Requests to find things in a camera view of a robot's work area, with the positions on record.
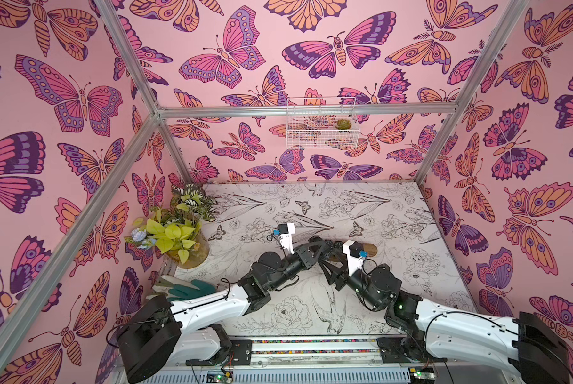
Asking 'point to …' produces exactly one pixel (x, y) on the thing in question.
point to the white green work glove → (174, 288)
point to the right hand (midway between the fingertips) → (327, 253)
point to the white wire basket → (322, 123)
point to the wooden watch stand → (370, 248)
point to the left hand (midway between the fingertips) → (328, 244)
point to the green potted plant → (176, 226)
